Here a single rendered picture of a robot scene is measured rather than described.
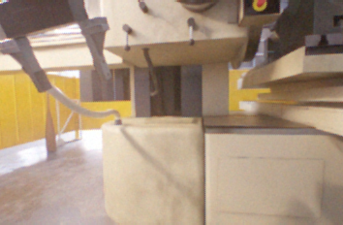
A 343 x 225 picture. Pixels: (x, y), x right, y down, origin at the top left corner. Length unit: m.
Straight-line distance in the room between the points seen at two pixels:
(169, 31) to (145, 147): 0.63
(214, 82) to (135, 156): 0.91
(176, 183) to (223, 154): 0.31
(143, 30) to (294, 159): 1.00
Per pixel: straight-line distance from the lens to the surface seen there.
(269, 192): 1.13
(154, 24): 1.03
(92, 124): 4.02
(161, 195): 1.13
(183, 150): 1.01
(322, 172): 1.18
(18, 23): 0.40
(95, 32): 0.34
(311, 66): 0.88
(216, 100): 1.59
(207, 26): 0.99
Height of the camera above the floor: 0.76
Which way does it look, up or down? 4 degrees down
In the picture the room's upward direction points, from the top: 1 degrees counter-clockwise
